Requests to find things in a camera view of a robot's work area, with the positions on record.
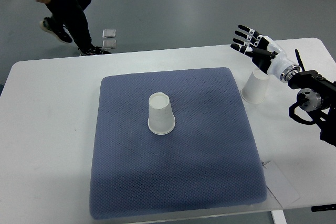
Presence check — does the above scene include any person in black clothes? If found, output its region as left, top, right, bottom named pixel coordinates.
left=36, top=0, right=110, bottom=56

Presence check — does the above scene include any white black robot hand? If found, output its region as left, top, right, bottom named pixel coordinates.
left=230, top=25, right=300, bottom=82

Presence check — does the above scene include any white paper cup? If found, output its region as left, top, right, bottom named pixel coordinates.
left=240, top=69, right=270, bottom=104
left=148, top=92, right=175, bottom=135

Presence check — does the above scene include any metal floor plate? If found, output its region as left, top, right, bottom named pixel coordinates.
left=102, top=28, right=116, bottom=38
left=102, top=39, right=117, bottom=49

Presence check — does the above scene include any upper metal floor plate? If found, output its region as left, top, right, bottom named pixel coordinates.
left=102, top=28, right=116, bottom=38

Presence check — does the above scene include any white paper tag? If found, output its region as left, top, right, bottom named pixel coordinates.
left=262, top=161, right=300, bottom=207

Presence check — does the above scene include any blue grey textured cushion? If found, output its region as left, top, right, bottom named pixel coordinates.
left=90, top=67, right=267, bottom=219

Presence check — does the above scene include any white table leg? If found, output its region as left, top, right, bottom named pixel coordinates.
left=271, top=210, right=287, bottom=224

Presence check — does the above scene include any lower metal floor plate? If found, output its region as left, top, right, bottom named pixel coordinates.
left=102, top=39, right=117, bottom=49

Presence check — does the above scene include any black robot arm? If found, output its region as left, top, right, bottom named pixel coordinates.
left=286, top=50, right=335, bottom=146

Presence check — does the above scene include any black table control panel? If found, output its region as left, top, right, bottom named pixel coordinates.
left=311, top=204, right=336, bottom=212

